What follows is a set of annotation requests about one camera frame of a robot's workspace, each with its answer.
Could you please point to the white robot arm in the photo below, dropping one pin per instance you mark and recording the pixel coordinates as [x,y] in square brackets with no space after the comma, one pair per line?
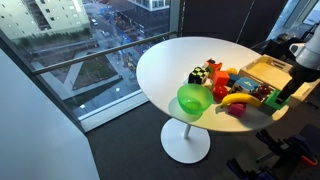
[305,69]

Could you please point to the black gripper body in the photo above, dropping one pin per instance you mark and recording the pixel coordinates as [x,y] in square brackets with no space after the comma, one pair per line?
[290,88]

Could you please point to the orange red toy figure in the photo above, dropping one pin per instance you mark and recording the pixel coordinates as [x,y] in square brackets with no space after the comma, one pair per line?
[212,67]

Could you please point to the black and green checkered cube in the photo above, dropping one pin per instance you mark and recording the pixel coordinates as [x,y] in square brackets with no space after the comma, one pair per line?
[197,76]

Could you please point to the wooden tray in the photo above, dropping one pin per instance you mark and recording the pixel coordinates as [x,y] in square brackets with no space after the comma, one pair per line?
[275,73]

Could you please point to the orange cube block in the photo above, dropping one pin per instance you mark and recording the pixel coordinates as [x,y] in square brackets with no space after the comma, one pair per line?
[221,78]

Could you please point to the dark blue block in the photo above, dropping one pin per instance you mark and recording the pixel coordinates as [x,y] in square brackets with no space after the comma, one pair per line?
[232,79]

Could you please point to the blue and white block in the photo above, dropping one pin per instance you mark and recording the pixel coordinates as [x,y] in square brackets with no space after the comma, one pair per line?
[245,85]

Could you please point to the green plastic bowl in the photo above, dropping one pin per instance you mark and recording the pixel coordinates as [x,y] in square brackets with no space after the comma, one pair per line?
[194,99]

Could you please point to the yellow small block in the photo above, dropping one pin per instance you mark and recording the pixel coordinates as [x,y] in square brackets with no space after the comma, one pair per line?
[232,70]

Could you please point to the red round block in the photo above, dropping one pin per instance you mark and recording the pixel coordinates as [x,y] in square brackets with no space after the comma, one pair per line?
[219,92]

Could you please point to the white round pedestal table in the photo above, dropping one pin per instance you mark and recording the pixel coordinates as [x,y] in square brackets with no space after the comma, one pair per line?
[163,69]

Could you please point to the yellow banana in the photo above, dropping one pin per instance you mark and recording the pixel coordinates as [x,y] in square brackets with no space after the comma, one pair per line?
[241,98]

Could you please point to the green block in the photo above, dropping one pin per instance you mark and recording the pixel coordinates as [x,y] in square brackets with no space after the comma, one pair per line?
[270,100]

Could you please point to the black orange equipment on floor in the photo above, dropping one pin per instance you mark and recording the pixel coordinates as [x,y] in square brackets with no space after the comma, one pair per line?
[298,157]

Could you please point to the metal window railing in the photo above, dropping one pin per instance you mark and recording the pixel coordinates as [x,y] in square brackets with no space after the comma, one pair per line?
[100,53]

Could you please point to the black chair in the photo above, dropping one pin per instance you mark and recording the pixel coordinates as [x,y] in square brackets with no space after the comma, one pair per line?
[279,47]

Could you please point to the dark red apple toy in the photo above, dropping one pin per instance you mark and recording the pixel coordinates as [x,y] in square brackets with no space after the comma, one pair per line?
[264,89]

